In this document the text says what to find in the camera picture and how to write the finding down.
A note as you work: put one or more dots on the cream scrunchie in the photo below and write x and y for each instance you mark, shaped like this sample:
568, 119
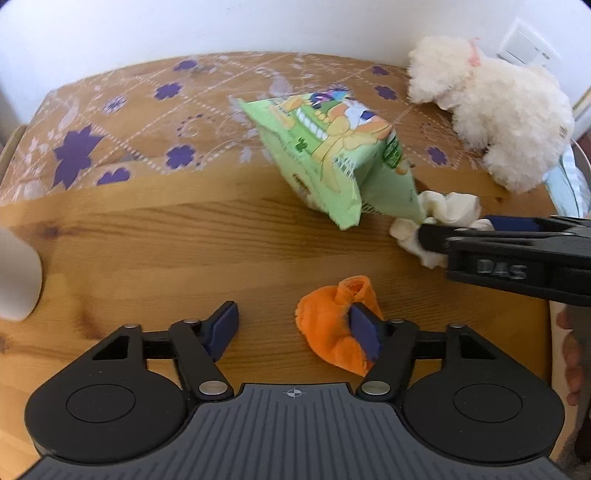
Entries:
452, 207

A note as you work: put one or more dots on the clear plastic bag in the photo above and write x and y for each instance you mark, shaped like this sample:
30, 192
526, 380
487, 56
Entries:
570, 184

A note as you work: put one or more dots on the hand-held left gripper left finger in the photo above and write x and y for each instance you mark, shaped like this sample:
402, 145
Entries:
224, 325

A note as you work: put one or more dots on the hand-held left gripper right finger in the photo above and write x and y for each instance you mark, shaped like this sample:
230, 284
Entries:
364, 334

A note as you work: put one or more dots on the wooden desktop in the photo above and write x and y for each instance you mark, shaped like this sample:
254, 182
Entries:
138, 240

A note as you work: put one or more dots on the white wall switch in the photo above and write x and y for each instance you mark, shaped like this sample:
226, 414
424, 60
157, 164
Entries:
526, 44

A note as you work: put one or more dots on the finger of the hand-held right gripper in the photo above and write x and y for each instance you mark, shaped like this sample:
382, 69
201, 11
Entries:
485, 263
512, 224

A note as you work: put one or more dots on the white fluffy plush toy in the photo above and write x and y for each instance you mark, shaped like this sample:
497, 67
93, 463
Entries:
508, 120

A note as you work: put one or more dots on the green snack bag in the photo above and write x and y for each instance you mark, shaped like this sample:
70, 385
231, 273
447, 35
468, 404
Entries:
323, 161

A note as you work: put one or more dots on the orange plush pouch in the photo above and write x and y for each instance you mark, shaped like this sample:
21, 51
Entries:
323, 332

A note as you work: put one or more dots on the person's right hand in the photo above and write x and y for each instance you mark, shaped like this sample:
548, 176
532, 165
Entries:
572, 350

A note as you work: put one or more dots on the white insulated bottle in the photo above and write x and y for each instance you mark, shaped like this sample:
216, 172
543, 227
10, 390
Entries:
16, 277

